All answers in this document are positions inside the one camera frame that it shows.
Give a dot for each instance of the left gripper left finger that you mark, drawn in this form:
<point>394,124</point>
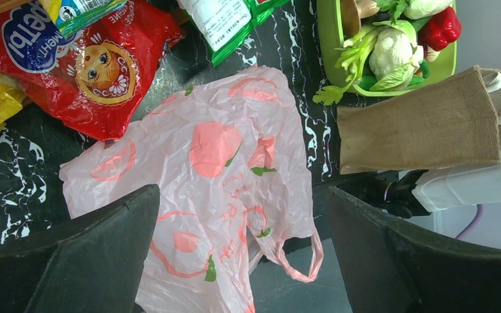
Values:
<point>92,263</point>

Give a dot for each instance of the red bell pepper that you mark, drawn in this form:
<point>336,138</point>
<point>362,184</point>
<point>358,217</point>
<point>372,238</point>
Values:
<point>441,30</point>

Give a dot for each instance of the white radish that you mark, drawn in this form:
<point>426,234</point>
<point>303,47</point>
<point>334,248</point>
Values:
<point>418,9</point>

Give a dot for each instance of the red cookie snack bag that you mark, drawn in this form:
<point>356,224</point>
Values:
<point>94,79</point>

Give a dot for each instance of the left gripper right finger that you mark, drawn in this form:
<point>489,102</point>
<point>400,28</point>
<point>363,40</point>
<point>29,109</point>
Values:
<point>391,265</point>

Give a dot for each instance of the green Chuba snack bag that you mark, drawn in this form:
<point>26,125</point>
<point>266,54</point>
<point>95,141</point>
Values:
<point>226,24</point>

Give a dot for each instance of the pink plastic grocery bag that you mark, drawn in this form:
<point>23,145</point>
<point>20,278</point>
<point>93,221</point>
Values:
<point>229,159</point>

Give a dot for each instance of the green lemon snack bag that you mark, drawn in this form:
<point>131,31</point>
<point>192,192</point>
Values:
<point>71,16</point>

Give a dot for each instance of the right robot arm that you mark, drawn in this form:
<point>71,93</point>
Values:
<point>423,192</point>

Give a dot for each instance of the green vegetable tray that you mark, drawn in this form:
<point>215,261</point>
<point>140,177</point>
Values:
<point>331,37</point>

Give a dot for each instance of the white cauliflower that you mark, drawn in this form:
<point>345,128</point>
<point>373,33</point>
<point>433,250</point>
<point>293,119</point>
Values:
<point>395,59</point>

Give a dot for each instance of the brown burlap tote bag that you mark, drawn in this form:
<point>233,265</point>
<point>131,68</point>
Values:
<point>454,122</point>

